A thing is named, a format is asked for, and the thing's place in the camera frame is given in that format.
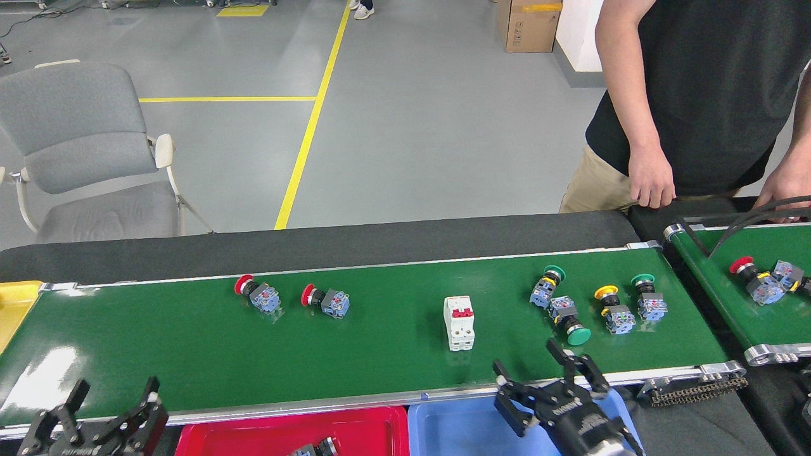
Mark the blue plastic bin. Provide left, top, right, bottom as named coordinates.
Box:
left=407, top=388, right=644, bottom=456

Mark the black guide frame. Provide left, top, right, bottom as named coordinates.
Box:
left=675, top=195, right=811, bottom=259

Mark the metal rack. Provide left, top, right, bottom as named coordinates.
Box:
left=101, top=0, right=216, bottom=8

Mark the yellow push button switch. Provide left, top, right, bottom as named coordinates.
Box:
left=594, top=285, right=636, bottom=335

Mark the grey padded chair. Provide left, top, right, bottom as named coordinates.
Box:
left=0, top=59, right=215, bottom=244

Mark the person's right hand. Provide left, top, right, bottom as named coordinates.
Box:
left=627, top=149, right=677, bottom=210

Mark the green feeder conveyor belt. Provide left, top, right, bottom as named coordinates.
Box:
left=664, top=222, right=811, bottom=367

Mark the red plastic bin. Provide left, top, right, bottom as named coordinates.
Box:
left=176, top=406, right=411, bottom=456

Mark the white circuit breaker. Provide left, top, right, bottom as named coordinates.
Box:
left=443, top=295, right=476, bottom=352

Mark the long green conveyor belt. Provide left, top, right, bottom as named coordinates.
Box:
left=0, top=241, right=750, bottom=439

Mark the brown cardboard box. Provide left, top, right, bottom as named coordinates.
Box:
left=496, top=0, right=563, bottom=54

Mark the yellow plastic bin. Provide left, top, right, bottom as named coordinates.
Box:
left=0, top=281, right=44, bottom=354

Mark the black drive chain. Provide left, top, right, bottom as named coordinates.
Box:
left=649, top=375, right=750, bottom=407

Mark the person's left hand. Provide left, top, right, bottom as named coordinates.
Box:
left=754, top=161, right=811, bottom=222

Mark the green push button switch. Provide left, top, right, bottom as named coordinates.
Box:
left=630, top=273, right=668, bottom=322
left=548, top=296, right=592, bottom=347
left=529, top=265, right=566, bottom=310

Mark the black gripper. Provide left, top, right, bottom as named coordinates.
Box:
left=493, top=339, right=642, bottom=456
left=18, top=377, right=170, bottom=456

